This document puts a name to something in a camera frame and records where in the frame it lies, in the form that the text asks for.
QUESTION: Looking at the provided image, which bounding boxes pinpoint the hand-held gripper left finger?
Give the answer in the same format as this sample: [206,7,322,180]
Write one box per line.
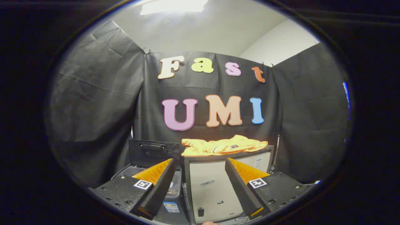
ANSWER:
[93,158,176,221]

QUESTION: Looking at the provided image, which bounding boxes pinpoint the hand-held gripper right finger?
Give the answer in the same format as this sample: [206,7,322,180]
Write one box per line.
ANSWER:
[225,157,310,220]

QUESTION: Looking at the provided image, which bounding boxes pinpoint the grey washing machine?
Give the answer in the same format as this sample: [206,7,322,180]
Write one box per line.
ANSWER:
[112,164,191,225]

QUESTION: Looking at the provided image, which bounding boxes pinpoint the orange shirt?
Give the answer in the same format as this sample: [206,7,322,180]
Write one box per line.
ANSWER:
[181,135,268,157]

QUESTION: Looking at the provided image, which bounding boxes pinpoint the black backdrop cloth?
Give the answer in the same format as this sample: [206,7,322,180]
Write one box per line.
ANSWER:
[45,20,353,188]

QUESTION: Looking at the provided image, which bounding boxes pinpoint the floor cables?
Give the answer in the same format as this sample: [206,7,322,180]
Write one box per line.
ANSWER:
[219,215,250,224]

